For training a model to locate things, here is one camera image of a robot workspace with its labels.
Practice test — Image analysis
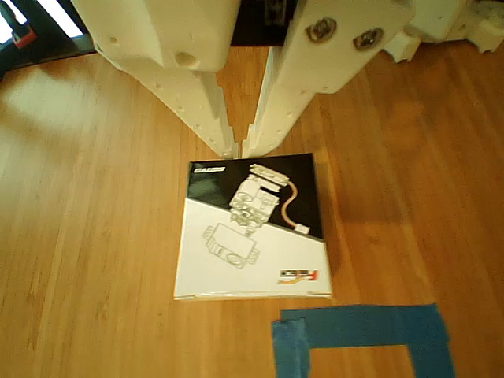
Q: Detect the black and white servo box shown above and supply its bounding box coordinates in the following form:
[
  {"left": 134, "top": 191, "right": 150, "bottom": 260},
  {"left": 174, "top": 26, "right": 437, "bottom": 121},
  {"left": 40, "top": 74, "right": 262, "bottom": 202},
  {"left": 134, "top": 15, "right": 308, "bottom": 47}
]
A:
[{"left": 172, "top": 152, "right": 334, "bottom": 302}]

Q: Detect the blue tape square target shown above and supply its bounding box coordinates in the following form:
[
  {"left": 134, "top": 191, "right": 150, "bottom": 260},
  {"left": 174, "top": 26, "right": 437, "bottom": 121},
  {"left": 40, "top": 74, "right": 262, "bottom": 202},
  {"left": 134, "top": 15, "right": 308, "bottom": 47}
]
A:
[{"left": 271, "top": 302, "right": 457, "bottom": 378}]

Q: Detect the red clamp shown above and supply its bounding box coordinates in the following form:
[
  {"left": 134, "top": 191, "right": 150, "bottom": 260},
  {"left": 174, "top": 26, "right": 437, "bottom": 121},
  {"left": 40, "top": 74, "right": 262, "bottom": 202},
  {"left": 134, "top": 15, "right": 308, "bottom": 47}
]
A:
[{"left": 10, "top": 30, "right": 39, "bottom": 50}]

